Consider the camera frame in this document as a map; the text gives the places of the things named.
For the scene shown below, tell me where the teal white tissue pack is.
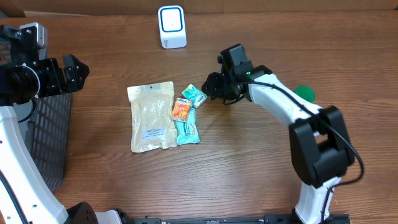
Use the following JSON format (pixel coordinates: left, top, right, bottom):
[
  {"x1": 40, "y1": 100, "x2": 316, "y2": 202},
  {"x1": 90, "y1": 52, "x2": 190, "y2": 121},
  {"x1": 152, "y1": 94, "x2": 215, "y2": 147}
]
[{"x1": 182, "y1": 84, "x2": 208, "y2": 109}]

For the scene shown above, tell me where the orange Kleenex tissue pack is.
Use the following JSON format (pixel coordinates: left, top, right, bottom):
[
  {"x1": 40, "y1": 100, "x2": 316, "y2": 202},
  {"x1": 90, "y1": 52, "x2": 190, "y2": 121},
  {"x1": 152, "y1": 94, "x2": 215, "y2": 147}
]
[{"x1": 171, "y1": 98, "x2": 192, "y2": 122}]

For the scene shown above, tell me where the teal wet wipes pack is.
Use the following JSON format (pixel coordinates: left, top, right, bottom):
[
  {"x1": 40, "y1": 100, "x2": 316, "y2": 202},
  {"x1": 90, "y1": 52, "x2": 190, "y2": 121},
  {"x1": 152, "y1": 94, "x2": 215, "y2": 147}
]
[{"x1": 174, "y1": 108, "x2": 200, "y2": 146}]

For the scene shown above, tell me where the green lid jar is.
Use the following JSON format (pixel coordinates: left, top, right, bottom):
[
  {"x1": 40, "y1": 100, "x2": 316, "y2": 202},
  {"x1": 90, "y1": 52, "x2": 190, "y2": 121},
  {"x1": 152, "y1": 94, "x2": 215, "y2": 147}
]
[{"x1": 294, "y1": 86, "x2": 315, "y2": 103}]

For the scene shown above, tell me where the beige foil pouch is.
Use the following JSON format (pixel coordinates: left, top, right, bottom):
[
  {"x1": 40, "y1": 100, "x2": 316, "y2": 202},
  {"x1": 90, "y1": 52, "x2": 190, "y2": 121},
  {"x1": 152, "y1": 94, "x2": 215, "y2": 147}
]
[{"x1": 127, "y1": 82, "x2": 177, "y2": 153}]

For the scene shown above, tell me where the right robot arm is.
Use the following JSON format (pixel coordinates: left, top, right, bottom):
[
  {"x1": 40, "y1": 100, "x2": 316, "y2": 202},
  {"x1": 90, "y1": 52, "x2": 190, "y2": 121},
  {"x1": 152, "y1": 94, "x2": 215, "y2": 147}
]
[{"x1": 201, "y1": 44, "x2": 359, "y2": 223}]

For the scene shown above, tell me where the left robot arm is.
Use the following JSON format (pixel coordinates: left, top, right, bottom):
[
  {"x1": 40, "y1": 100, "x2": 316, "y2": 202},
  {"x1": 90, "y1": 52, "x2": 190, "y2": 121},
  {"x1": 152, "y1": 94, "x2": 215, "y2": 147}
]
[{"x1": 1, "y1": 22, "x2": 123, "y2": 224}]

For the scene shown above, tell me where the white barcode scanner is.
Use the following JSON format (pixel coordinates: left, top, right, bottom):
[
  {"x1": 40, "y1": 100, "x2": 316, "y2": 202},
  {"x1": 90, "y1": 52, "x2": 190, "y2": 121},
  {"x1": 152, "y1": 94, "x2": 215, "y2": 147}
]
[{"x1": 158, "y1": 5, "x2": 187, "y2": 49}]

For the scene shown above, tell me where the grey plastic basket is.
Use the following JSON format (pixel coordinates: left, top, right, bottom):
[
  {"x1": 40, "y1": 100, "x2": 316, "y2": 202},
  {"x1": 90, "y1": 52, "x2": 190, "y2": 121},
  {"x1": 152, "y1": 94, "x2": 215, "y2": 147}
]
[{"x1": 0, "y1": 43, "x2": 72, "y2": 191}]

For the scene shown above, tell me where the cardboard back wall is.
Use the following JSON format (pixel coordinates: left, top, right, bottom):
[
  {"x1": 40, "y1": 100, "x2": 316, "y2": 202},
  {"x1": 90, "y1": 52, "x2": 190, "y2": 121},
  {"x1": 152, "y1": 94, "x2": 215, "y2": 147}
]
[{"x1": 1, "y1": 0, "x2": 397, "y2": 17}]

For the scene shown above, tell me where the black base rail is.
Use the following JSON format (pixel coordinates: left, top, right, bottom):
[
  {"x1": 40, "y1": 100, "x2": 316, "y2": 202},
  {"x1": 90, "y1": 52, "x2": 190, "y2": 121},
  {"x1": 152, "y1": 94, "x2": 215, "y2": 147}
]
[{"x1": 130, "y1": 213, "x2": 352, "y2": 224}]

